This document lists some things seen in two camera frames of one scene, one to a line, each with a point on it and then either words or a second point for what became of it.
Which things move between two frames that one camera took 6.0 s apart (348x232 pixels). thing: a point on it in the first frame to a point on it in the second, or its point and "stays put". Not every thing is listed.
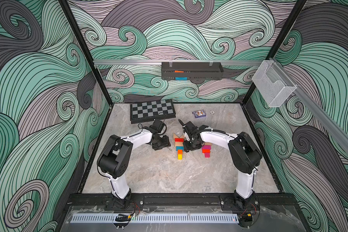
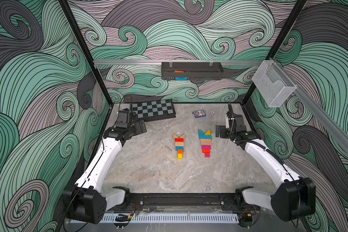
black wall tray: (192, 70) stays put
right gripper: (188, 147) to (224, 129)
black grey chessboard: (148, 111) stays put
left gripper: (166, 143) to (138, 131)
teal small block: (180, 148) stays put
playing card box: (199, 113) stays put
